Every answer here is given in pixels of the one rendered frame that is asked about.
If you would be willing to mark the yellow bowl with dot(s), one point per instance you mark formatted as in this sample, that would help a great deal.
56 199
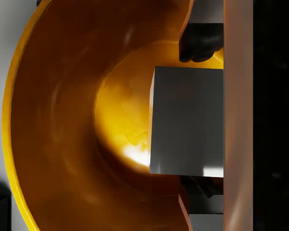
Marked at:
62 120

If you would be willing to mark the grey cube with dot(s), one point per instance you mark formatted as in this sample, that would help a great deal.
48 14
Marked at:
187 120

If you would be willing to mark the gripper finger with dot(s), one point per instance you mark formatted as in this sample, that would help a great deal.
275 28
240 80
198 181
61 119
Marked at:
202 207
202 41

